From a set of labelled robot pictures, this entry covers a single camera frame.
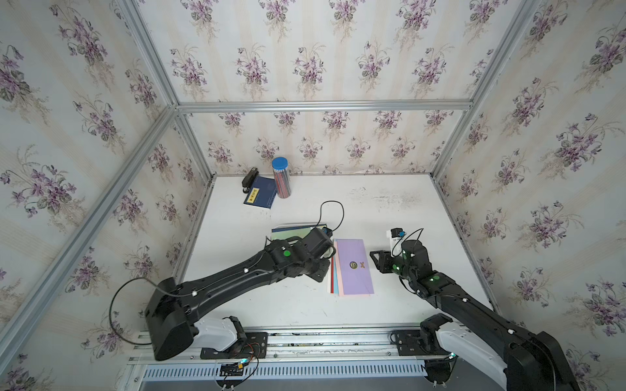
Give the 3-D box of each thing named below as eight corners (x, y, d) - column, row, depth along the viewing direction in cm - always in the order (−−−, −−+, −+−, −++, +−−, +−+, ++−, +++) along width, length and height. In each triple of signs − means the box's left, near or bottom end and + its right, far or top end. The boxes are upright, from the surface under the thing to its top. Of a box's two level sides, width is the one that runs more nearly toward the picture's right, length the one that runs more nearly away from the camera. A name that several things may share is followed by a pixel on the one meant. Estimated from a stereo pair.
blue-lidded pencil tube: (276, 199, 114) (271, 168, 98) (278, 188, 118) (273, 156, 103) (290, 199, 114) (287, 168, 98) (291, 188, 118) (288, 156, 103)
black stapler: (242, 192, 116) (239, 184, 112) (253, 172, 125) (251, 164, 121) (247, 193, 115) (245, 185, 111) (258, 172, 124) (256, 165, 121)
